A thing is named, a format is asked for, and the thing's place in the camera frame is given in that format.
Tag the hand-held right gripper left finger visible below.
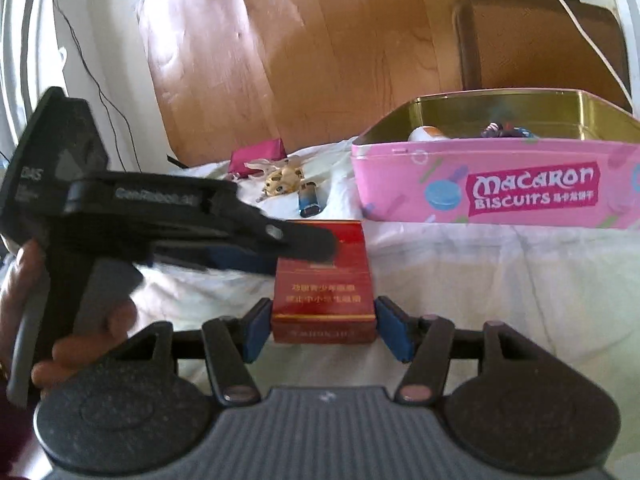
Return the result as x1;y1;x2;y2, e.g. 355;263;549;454
109;297;274;407

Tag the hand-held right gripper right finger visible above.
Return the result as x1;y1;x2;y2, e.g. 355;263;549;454
374;295;547;406

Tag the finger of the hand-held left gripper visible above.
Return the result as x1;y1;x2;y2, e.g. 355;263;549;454
150;238;281;277
197;195;339;267

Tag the blue lighter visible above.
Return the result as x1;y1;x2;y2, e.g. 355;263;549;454
298;181;321;219

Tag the red cigarette box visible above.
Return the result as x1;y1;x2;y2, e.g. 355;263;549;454
270;220;379;346

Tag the yellow figure keychain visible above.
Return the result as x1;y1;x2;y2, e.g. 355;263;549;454
247;157;306;199

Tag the magenta pouch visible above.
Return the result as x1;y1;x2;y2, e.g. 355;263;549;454
228;138;287;180

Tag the pink biscuit tin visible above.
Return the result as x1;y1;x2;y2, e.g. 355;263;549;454
349;88;640;231

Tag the person's left hand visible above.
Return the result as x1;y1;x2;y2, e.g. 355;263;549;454
0;239;139;401

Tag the white plastic bottle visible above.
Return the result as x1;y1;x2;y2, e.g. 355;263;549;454
407;125;449;142

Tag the wooden board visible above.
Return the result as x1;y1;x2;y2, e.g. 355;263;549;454
137;0;474;169

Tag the dark key bundle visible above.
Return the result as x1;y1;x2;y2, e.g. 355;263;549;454
480;120;539;140

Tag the brown chair back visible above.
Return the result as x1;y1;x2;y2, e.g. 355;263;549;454
452;0;632;111

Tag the thin black cable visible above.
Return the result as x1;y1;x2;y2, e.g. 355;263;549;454
52;0;147;172

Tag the white power cable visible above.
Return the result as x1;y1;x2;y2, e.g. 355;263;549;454
520;0;637;112

